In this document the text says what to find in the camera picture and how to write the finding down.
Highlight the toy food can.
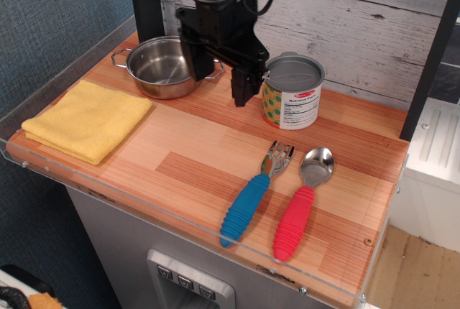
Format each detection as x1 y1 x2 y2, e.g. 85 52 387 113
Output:
262 52 325 130

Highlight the blue handled fork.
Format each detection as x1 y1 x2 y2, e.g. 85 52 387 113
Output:
220 141 295 248

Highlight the clear acrylic table guard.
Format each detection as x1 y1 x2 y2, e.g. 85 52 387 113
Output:
0 15 410 309

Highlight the white toy sink unit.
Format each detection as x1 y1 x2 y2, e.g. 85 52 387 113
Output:
389 98 459 252

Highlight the black and orange object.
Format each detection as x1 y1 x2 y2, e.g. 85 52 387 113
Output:
1 264 65 308

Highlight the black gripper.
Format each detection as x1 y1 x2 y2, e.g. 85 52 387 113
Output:
176 0 269 107

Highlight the red handled spoon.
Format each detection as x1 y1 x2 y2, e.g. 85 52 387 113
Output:
272 147 334 262

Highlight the black vertical post right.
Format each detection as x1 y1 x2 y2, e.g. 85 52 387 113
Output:
400 0 459 142

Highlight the silver dispenser button panel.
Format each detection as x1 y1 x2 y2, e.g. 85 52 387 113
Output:
147 249 236 308

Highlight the folded yellow cloth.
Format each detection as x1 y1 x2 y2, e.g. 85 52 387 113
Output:
22 80 152 165

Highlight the black vertical post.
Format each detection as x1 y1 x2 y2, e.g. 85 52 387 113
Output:
400 0 459 142
132 0 165 43

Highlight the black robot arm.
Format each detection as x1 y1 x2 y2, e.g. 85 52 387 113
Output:
176 0 273 107

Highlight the small stainless steel pot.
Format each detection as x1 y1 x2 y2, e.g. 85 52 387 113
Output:
111 35 226 101

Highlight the grey toy fridge cabinet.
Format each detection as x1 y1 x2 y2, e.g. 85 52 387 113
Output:
67 188 327 308

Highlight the black vertical post left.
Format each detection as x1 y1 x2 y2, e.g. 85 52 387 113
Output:
132 0 165 43

